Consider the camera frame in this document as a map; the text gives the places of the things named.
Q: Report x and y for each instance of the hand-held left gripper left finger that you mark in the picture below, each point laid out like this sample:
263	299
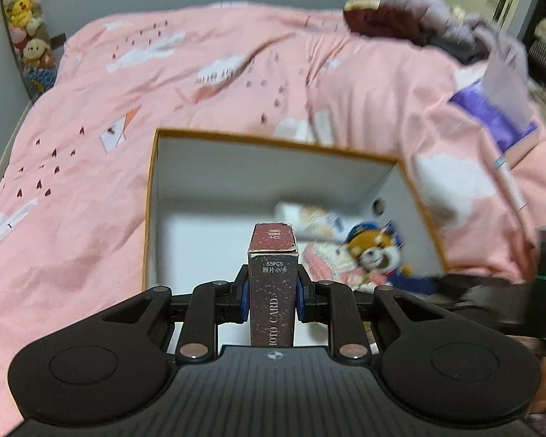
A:
243	298

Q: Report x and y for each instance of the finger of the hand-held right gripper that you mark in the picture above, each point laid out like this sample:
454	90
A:
457	291

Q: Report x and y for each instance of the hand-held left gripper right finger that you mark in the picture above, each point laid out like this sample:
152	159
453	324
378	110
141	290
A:
301	299

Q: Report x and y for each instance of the dark red card box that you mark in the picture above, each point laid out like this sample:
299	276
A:
272	291

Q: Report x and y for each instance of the orange cardboard box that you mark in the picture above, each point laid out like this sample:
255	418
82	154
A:
218	182

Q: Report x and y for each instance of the pink knitted doll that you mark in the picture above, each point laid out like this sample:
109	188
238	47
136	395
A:
323	259

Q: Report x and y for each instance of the white printed tube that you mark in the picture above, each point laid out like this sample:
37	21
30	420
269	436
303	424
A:
309	221

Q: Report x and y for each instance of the red panda plush toy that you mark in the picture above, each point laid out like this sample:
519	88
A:
373	250

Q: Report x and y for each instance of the purple tissue packet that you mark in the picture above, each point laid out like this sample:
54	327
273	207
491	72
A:
491	114

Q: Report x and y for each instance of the pink printed blanket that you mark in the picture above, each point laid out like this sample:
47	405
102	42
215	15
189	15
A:
186	100

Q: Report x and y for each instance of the white tissue sheet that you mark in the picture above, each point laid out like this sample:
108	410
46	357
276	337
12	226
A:
509	86

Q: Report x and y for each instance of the grey and maroon clothes pile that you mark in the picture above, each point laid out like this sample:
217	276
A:
441	18

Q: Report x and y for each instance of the dark red cloth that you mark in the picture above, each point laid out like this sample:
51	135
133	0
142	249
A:
361	20

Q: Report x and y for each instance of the hanging column of plush toys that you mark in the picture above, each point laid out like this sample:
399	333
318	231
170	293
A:
22	13

